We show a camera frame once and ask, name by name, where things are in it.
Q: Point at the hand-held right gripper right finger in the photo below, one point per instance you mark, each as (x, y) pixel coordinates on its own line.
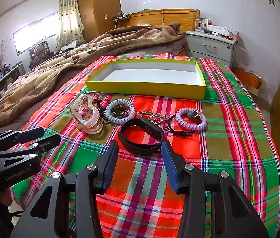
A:
(169, 168)

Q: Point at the wooden headboard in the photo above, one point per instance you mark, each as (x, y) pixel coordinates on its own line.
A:
(179, 17)

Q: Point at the desk with bottles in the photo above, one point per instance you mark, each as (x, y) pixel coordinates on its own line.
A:
(6, 79)

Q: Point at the power strip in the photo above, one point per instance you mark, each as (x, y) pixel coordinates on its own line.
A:
(121, 16)

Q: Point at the dried branches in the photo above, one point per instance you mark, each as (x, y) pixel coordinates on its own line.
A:
(0, 52)

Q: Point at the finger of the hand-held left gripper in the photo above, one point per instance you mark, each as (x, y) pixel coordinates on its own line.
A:
(50, 141)
(31, 133)

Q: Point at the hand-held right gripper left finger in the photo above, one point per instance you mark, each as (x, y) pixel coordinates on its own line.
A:
(111, 164)

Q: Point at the window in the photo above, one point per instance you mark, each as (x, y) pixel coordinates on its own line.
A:
(35, 32)

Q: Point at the orange box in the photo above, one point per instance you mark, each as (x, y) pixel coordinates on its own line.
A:
(247, 79)

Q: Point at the brown blanket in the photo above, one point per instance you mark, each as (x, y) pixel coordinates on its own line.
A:
(55, 67)

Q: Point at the plaid cloth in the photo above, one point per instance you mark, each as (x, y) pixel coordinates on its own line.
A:
(229, 141)

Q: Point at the yellow-green cardboard box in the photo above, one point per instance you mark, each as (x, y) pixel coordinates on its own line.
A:
(142, 89)

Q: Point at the translucent pink hair claw clip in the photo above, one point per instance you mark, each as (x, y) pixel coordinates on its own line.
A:
(90, 126)

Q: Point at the gold rhinestone hair clip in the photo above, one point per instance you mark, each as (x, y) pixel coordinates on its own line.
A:
(152, 115)

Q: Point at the brown teddy bear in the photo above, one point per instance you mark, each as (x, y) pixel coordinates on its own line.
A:
(39, 52)

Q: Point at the wooden wardrobe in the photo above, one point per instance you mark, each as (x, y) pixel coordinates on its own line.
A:
(100, 5)

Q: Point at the drinking glass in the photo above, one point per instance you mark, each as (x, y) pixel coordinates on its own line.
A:
(199, 25)

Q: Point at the black wristband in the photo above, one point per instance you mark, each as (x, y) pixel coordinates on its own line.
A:
(125, 141)

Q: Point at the patterned curtain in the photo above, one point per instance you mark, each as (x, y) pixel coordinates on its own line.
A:
(68, 17)

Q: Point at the pile of papers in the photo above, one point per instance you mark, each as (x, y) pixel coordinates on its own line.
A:
(219, 31)

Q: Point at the grey nightstand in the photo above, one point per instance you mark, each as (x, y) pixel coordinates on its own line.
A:
(209, 47)

